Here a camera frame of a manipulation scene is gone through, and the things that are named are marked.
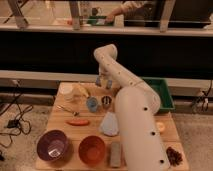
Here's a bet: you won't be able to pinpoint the blue cup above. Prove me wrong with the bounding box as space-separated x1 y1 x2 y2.
86 97 99 113

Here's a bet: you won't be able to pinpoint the yellow banana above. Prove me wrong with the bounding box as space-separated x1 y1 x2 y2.
75 83 90 98

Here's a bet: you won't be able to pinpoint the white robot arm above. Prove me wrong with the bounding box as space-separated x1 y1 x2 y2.
94 44 171 171

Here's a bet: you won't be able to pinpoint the blue sponge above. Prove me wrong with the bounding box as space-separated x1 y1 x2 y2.
95 76 112 89

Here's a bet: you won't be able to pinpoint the green plastic tray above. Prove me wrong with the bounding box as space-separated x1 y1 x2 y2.
143 77 175 113

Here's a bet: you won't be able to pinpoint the bunch of dark grapes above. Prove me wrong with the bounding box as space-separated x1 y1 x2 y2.
166 147 183 166

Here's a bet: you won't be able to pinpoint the small metal cup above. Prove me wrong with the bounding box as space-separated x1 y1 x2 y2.
101 96 112 108

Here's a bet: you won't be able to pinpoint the wooden table board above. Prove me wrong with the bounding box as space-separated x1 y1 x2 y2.
36 92 189 171

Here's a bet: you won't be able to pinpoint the clear plastic cup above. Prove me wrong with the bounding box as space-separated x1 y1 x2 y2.
59 84 74 101

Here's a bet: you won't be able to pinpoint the orange carrot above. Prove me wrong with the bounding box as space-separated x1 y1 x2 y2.
66 120 90 126

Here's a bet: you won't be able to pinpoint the black cables on floor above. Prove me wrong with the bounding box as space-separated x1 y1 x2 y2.
0 84 34 161

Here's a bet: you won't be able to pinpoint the light blue cloth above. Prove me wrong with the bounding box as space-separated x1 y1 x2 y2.
99 112 119 137

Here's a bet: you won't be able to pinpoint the purple bowl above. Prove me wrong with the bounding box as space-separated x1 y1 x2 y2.
37 130 69 162

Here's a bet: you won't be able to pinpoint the grey rectangular block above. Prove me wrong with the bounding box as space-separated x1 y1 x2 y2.
110 141 121 168

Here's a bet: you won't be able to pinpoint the orange bowl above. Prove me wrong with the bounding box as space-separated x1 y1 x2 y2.
78 135 106 167

